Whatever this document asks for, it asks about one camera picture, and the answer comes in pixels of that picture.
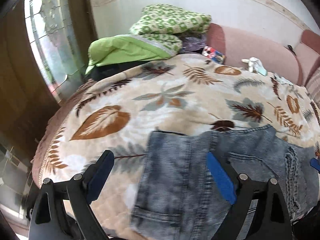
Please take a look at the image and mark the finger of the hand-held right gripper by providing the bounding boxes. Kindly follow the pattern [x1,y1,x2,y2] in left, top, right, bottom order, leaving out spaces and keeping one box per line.
[310,157,320,173]

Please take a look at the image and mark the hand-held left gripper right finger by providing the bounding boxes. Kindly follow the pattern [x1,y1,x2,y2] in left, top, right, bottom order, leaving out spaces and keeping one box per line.
[206,152,293,240]

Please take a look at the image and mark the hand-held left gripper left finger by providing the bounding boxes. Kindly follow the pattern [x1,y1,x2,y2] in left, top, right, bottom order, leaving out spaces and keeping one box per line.
[29,150,115,240]

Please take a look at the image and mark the grey-blue denim pants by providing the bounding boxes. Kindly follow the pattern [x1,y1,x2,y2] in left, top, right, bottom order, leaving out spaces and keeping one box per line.
[130,124,319,240]

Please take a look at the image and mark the leaf-print beige blanket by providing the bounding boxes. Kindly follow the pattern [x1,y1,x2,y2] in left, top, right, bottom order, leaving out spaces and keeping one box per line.
[31,54,320,240]

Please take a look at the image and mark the striped floral cushion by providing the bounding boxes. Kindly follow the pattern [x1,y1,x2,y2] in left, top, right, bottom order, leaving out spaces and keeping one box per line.
[306,67,320,101]

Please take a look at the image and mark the white glove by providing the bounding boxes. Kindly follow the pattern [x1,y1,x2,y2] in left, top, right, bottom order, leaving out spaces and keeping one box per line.
[241,57,268,76]
[272,73,294,86]

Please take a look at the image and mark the colourful printed packet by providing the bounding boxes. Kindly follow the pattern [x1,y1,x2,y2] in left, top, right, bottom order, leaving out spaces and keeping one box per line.
[201,46,226,64]

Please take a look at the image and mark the pink sofa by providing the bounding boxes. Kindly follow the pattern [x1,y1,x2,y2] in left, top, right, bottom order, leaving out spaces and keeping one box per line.
[205,23,320,88]

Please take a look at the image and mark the purple plastic bag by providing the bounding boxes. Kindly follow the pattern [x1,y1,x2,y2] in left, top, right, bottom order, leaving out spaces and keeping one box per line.
[181,36,208,54]

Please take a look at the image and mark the green patterned quilt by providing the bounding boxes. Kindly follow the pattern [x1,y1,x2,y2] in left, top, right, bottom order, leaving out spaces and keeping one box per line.
[85,4,212,75]

